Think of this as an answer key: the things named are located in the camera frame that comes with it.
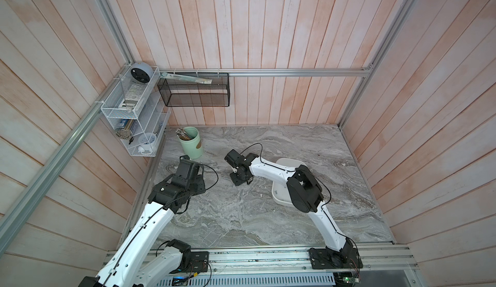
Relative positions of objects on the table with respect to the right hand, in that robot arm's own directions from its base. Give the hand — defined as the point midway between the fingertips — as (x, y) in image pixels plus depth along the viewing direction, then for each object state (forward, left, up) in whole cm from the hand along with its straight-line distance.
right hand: (238, 179), depth 98 cm
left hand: (-13, +15, +18) cm, 27 cm away
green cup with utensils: (+12, +24, +15) cm, 31 cm away
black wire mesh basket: (+41, +34, +24) cm, 58 cm away
